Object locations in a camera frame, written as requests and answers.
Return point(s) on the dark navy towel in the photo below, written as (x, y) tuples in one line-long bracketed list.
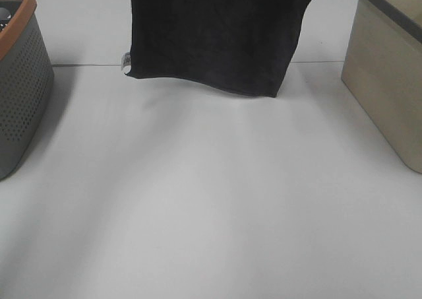
[(239, 46)]

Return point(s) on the grey perforated basket orange rim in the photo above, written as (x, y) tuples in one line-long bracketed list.
[(27, 79)]

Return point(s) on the beige basket with grey rim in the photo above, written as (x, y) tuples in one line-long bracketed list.
[(382, 69)]

